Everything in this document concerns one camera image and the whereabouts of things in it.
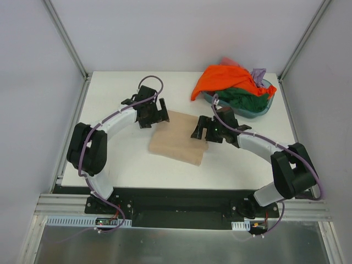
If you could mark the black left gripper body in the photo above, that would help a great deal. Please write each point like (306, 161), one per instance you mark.
(153, 114)

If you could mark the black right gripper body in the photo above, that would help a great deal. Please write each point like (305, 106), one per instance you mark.
(207, 128)

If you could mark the beige t shirt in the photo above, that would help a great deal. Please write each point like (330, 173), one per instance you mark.
(173, 139)

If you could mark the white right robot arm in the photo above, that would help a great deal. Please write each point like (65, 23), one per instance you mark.
(292, 169)

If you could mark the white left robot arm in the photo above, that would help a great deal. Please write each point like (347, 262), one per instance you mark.
(88, 148)

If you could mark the teal plastic laundry basket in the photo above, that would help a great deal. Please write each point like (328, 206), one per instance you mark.
(248, 114)

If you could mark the green t shirt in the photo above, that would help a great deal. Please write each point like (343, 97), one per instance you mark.
(241, 99)

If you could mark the orange t shirt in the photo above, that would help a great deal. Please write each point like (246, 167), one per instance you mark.
(221, 77)

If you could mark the lilac t shirt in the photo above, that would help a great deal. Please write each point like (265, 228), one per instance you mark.
(257, 75)

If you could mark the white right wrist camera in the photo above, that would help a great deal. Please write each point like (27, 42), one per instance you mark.
(215, 104)

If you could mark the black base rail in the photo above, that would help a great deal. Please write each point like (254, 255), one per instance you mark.
(176, 208)

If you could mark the right white cable duct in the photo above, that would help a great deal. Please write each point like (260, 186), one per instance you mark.
(248, 225)

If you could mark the white cable duct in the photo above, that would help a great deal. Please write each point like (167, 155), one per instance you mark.
(88, 222)
(248, 225)

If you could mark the left white cable duct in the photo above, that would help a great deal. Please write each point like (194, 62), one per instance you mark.
(88, 222)

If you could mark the left aluminium frame post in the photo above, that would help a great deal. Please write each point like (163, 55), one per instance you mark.
(58, 24)

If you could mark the aluminium frame post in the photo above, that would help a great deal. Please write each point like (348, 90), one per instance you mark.
(318, 15)
(58, 24)

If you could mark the right aluminium frame post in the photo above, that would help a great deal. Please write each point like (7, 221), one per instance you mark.
(318, 15)

